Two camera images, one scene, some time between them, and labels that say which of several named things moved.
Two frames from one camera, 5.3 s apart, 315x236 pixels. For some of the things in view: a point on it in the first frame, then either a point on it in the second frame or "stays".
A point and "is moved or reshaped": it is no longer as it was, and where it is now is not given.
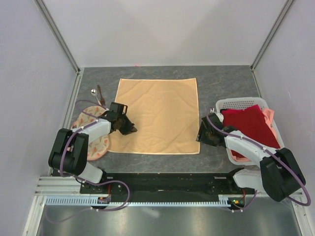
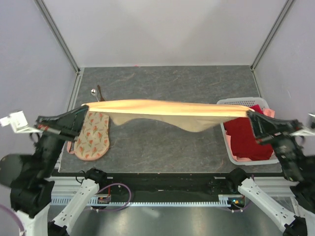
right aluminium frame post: x=287 y=5 stays
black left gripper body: x=118 y=119 -> x=49 y=147
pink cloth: x=269 y=114 stays
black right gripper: x=201 y=135 -> x=266 y=126
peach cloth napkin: x=165 y=112 is moved or reshaped
